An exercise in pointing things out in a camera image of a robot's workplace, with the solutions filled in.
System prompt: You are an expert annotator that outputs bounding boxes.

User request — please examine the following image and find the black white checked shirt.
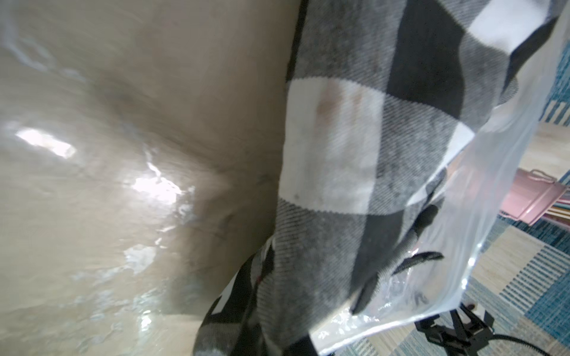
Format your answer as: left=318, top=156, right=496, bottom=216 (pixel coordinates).
left=193, top=1, right=565, bottom=355

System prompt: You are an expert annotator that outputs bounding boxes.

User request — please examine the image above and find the pink pencil cup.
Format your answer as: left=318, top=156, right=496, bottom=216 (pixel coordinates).
left=500, top=169, right=568, bottom=225

